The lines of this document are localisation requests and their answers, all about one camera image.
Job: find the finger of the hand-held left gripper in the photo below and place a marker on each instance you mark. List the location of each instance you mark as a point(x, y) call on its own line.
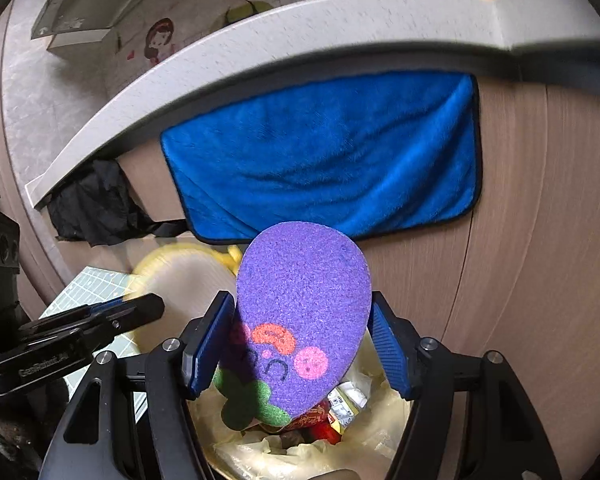
point(140, 310)
point(105, 307)

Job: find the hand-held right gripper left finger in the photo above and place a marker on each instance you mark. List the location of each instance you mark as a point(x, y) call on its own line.
point(212, 345)

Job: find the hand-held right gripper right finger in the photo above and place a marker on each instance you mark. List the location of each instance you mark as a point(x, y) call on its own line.
point(390, 350)

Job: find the purple eggplant-shaped sponge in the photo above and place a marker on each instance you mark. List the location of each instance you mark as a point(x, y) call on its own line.
point(300, 300)

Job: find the yellow plastic bin bag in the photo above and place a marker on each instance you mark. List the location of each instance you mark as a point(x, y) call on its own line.
point(240, 460)

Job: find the green checked tablecloth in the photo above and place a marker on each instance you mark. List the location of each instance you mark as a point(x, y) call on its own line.
point(95, 285)

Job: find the yellow and white packet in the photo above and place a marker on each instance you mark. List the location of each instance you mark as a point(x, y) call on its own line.
point(347, 400)

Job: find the red paper cup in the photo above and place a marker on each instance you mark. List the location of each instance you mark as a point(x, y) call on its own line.
point(312, 417)

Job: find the black cloth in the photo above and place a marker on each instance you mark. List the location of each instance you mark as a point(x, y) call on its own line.
point(95, 200)

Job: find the blue towel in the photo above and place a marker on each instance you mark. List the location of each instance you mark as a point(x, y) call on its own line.
point(330, 160)

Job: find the grey stone kitchen counter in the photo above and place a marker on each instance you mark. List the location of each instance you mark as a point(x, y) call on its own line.
point(280, 45)

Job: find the steel range hood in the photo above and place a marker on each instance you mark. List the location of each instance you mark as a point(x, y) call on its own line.
point(90, 5)

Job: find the brown wooden door frame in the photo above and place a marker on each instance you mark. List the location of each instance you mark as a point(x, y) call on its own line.
point(0, 135)

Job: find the cartoon wall poster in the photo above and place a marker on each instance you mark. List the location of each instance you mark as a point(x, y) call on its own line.
point(205, 20)

